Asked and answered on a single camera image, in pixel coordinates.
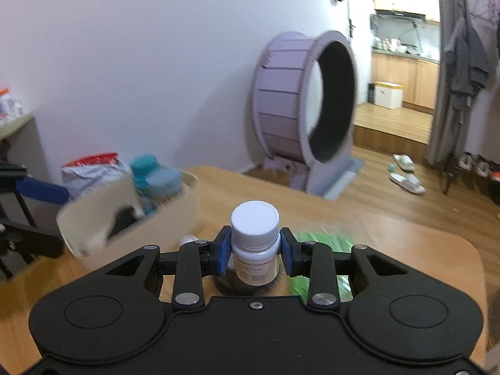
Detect orange-cap bottle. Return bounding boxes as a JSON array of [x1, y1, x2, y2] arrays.
[[0, 88, 23, 123]]

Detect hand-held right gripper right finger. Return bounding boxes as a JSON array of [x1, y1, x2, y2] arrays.
[[279, 227, 397, 310]]

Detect grey folding table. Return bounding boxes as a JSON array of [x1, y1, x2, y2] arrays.
[[0, 113, 40, 278]]

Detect row of shoes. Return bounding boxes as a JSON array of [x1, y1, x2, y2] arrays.
[[457, 152, 500, 183]]

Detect clear cylinder canister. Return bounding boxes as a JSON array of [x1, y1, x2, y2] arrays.
[[146, 168, 184, 208]]

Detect purple cat wheel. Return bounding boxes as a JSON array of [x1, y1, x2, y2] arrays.
[[252, 30, 367, 198]]

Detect teal plastic bottle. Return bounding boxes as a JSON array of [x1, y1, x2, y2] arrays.
[[130, 154, 161, 213]]

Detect range hood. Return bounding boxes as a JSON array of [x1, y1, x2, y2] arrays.
[[375, 10, 426, 21]]

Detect black coat rack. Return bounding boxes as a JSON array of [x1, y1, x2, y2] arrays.
[[443, 0, 500, 196]]

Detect cream plastic container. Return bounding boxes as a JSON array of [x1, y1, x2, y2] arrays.
[[57, 168, 202, 270]]

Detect grey and red snack bag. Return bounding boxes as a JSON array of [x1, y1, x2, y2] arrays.
[[60, 152, 132, 204]]

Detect wide-cap white bottle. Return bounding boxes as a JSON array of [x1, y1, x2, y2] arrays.
[[230, 200, 282, 286]]

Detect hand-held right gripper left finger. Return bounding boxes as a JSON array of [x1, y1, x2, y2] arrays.
[[105, 226, 235, 310]]

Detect grey curtain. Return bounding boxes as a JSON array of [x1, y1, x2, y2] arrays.
[[424, 0, 466, 168]]

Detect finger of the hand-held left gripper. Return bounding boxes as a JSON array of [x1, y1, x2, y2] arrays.
[[0, 222, 65, 259], [0, 166, 70, 206]]

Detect white slipper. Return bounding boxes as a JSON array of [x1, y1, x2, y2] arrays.
[[389, 172, 426, 195], [392, 153, 415, 172]]

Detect dishes on kitchen counter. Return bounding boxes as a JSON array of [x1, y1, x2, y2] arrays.
[[373, 36, 422, 54]]

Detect green packet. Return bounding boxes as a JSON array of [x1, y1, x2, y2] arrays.
[[289, 224, 354, 301]]

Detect wooden kitchen cabinet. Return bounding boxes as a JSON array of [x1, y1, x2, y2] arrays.
[[371, 49, 440, 115]]

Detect white storage box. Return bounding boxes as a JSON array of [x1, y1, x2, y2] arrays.
[[374, 81, 405, 110]]

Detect hanging grey clothes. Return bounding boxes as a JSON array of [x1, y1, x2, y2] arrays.
[[443, 17, 499, 126]]

